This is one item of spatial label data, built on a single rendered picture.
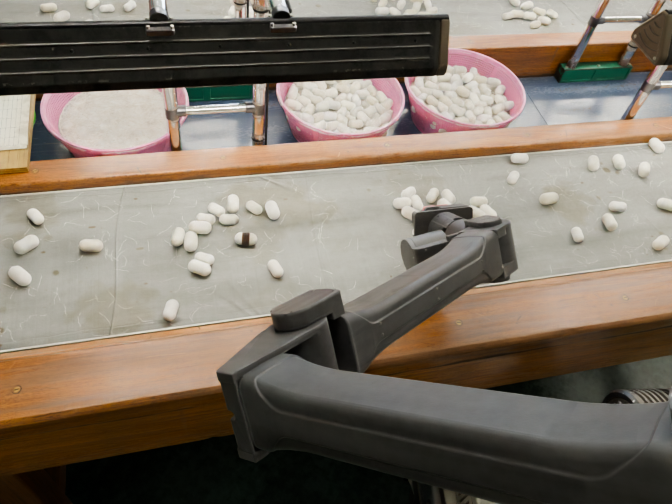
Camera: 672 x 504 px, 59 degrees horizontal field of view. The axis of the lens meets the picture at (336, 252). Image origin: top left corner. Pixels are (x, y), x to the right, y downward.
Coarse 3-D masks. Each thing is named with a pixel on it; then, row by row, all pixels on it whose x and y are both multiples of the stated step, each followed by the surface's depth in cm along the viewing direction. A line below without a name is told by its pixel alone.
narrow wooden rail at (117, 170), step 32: (512, 128) 123; (544, 128) 124; (576, 128) 125; (608, 128) 127; (640, 128) 128; (64, 160) 103; (96, 160) 103; (128, 160) 104; (160, 160) 105; (192, 160) 106; (224, 160) 107; (256, 160) 108; (288, 160) 109; (320, 160) 110; (352, 160) 112; (384, 160) 114; (416, 160) 116; (0, 192) 99; (32, 192) 100
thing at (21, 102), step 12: (0, 96) 108; (12, 96) 109; (24, 96) 109; (0, 108) 106; (12, 108) 107; (24, 108) 107; (0, 120) 105; (12, 120) 105; (24, 120) 105; (0, 132) 103; (12, 132) 103; (24, 132) 103; (0, 144) 101; (12, 144) 101; (24, 144) 102
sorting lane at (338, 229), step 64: (64, 192) 102; (128, 192) 103; (192, 192) 105; (256, 192) 107; (320, 192) 109; (384, 192) 111; (512, 192) 115; (576, 192) 117; (640, 192) 119; (0, 256) 92; (64, 256) 94; (128, 256) 95; (192, 256) 97; (256, 256) 98; (320, 256) 100; (384, 256) 102; (576, 256) 107; (640, 256) 109; (0, 320) 86; (64, 320) 87; (128, 320) 88; (192, 320) 90
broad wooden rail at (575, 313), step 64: (256, 320) 90; (448, 320) 92; (512, 320) 94; (576, 320) 95; (640, 320) 97; (0, 384) 78; (64, 384) 79; (128, 384) 80; (192, 384) 81; (448, 384) 100; (0, 448) 80; (64, 448) 85; (128, 448) 90
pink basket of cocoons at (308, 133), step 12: (276, 84) 121; (288, 84) 127; (372, 84) 132; (396, 84) 127; (396, 96) 126; (396, 108) 125; (288, 120) 122; (300, 120) 115; (396, 120) 120; (300, 132) 120; (312, 132) 117; (324, 132) 115; (336, 132) 115; (372, 132) 116; (384, 132) 122
